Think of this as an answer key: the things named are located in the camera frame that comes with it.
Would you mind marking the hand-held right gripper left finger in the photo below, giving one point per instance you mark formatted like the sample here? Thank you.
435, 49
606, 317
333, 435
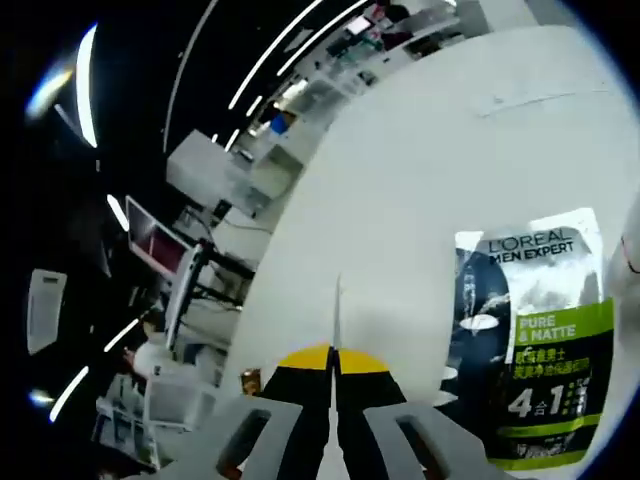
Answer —
300, 400

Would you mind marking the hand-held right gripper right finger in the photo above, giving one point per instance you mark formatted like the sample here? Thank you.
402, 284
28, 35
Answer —
365, 400

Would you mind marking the small gold skincare sachet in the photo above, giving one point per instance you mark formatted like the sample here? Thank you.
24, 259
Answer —
251, 381

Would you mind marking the green black skincare sachet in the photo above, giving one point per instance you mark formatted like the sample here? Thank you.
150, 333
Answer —
550, 350

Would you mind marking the white desk black legs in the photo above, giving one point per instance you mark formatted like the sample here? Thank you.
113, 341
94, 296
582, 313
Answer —
182, 290

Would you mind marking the computer monitor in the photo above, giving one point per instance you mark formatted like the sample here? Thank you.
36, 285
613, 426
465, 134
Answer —
155, 240

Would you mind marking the white ceiling air conditioner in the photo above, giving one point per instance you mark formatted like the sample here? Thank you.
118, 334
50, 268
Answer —
46, 310

